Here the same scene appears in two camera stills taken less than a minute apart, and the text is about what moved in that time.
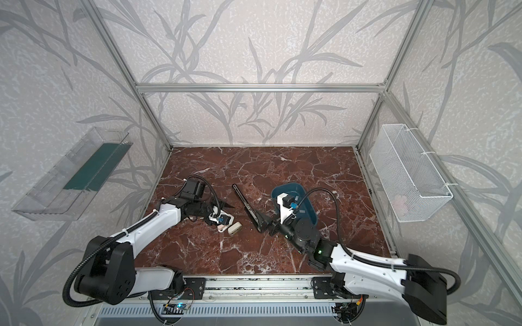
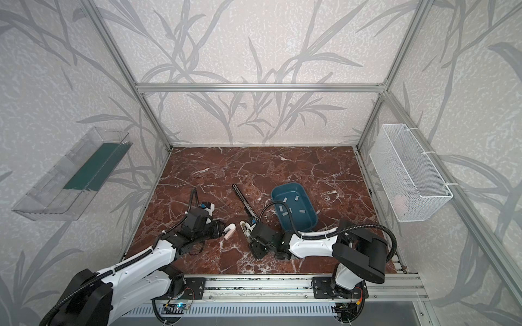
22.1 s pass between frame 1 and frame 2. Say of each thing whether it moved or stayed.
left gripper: moved
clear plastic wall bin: stayed
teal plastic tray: stayed
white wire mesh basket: stayed
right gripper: moved
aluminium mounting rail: stayed
